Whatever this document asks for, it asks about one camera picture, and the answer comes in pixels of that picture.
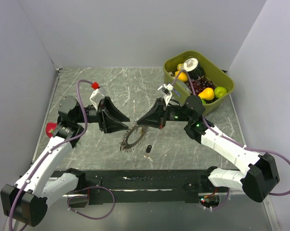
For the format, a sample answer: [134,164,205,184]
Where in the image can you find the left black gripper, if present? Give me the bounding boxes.
[74,96,129,133]

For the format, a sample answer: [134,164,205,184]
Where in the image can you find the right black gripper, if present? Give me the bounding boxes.
[137,97,192,129]

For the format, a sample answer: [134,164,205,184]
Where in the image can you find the large metal keyring with keys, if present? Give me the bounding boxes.
[119,120,148,153]

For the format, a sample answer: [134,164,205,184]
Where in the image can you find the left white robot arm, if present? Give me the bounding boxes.
[0,96,130,230]

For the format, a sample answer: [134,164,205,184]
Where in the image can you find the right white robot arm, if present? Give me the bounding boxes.
[137,95,280,203]

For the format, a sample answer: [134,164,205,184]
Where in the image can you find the loose black-headed key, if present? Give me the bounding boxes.
[144,144,153,161]

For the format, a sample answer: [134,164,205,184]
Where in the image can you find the orange fruit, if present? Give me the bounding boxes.
[174,71,188,82]

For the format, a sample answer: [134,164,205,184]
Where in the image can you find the dark red grapes bunch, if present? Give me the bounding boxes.
[185,77,216,104]

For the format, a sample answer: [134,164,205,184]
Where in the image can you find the yellow pear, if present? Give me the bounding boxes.
[198,88,215,101]

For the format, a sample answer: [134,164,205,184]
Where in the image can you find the red dragon fruit toy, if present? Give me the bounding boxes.
[45,122,57,138]

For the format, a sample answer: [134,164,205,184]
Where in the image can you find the black can with white lid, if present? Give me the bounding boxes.
[183,57,205,79]

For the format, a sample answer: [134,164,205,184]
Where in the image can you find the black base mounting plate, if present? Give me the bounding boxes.
[47,169,230,205]

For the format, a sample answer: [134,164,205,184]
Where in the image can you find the green lime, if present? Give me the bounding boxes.
[214,87,228,99]

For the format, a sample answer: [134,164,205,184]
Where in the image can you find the olive green plastic bin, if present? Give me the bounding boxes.
[163,51,235,115]

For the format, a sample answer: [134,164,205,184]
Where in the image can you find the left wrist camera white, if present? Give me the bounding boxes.
[89,82,106,111]

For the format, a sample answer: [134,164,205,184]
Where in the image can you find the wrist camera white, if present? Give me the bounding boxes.
[158,83,174,106]
[89,82,106,111]

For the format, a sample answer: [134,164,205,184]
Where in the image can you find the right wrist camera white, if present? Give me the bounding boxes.
[158,83,174,106]

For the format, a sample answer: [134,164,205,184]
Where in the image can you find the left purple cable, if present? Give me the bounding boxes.
[9,80,116,231]

